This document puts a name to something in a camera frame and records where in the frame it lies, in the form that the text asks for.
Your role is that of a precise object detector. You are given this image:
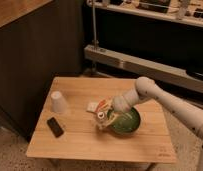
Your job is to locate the white paper cup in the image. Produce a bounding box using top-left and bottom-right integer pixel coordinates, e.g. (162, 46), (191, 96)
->
(51, 91), (68, 114)

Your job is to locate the green bowl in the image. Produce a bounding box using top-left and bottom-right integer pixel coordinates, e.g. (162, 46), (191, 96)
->
(110, 107), (141, 135)

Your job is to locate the black smartphone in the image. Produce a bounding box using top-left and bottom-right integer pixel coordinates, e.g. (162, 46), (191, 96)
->
(47, 117), (64, 138)

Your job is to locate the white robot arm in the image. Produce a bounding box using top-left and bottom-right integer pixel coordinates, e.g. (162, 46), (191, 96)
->
(96, 77), (203, 171)

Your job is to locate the wooden table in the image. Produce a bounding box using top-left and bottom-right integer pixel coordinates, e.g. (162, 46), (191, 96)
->
(26, 77), (176, 163)

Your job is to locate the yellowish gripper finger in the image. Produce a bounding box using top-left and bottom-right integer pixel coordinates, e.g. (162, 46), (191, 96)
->
(96, 99), (111, 112)
(97, 112), (119, 130)

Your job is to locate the dark wooden cabinet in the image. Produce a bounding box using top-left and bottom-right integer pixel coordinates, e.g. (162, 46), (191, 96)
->
(0, 0), (83, 139)

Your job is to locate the metal shelf rack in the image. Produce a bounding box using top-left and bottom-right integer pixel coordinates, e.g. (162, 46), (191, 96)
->
(83, 0), (203, 94)

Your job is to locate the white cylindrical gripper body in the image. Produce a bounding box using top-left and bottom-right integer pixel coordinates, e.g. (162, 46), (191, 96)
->
(112, 89), (139, 112)

